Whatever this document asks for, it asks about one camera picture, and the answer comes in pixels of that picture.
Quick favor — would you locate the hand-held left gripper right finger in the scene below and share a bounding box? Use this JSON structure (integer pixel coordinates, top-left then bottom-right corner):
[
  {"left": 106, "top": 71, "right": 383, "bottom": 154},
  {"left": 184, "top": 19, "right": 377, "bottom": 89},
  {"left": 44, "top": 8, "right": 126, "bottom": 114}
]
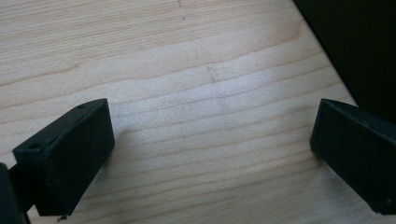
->
[{"left": 309, "top": 98, "right": 396, "bottom": 216}]

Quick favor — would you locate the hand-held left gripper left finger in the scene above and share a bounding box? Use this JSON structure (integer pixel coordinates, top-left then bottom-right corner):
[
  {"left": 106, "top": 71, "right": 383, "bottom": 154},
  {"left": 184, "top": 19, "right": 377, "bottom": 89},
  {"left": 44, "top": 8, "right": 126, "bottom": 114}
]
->
[{"left": 12, "top": 98, "right": 116, "bottom": 217}]

